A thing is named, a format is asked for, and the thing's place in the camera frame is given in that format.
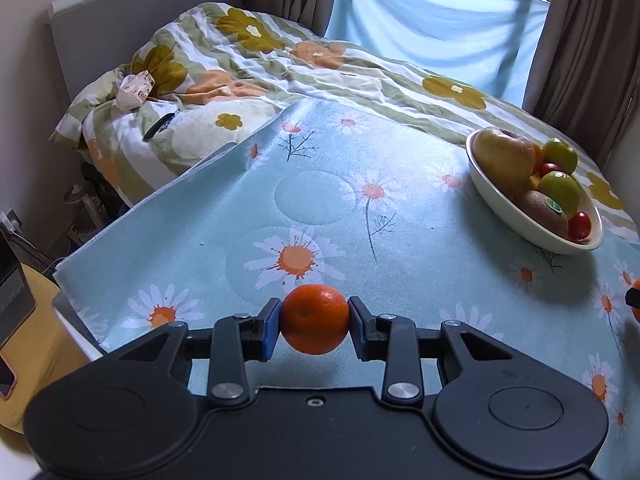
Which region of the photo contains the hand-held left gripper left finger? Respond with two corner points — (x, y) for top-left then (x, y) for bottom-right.
(117, 297), (282, 409)

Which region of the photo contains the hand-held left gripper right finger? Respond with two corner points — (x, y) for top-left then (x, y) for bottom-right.
(347, 296), (516, 408)

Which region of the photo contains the small dark orange mandarin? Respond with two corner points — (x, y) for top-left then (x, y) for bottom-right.
(280, 284), (351, 356)

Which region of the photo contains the brown kiwi with green sticker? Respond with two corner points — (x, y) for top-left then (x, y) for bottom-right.
(515, 189), (570, 239)

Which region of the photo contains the large green apple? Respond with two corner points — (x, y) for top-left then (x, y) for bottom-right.
(537, 170), (584, 219)

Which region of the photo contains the small green apple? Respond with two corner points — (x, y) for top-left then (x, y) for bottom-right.
(542, 137), (580, 176)

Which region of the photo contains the cream bowl with bear print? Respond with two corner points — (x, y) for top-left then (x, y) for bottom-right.
(465, 127), (606, 256)

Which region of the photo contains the yellow apple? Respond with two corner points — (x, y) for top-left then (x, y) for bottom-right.
(472, 127), (537, 197)

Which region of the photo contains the light blue daisy tablecloth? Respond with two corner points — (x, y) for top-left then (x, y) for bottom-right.
(52, 97), (640, 461)

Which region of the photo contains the grey round appliance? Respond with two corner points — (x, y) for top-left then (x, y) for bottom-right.
(64, 180), (109, 242)

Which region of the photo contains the yellow wooden stool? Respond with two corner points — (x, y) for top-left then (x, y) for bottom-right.
(0, 265), (101, 434)

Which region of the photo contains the black remote control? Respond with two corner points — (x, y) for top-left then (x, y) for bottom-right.
(142, 112), (176, 142)

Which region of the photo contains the striped floral blanket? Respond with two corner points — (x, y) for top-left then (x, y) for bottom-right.
(50, 2), (640, 242)

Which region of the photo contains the dark screen device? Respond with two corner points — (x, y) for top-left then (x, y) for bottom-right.
(0, 232), (39, 347)

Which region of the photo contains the white crumpled paper packet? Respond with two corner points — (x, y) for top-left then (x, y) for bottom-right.
(116, 70), (155, 111)

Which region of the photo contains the light blue window cloth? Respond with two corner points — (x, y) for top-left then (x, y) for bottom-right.
(325, 0), (551, 109)

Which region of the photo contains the grey headboard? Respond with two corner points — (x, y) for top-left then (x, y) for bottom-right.
(47, 0), (244, 107)

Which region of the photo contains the black cable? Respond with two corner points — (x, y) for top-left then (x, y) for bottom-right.
(10, 234), (67, 273)

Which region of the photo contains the white wall socket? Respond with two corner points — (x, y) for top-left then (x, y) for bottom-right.
(0, 207), (24, 234)

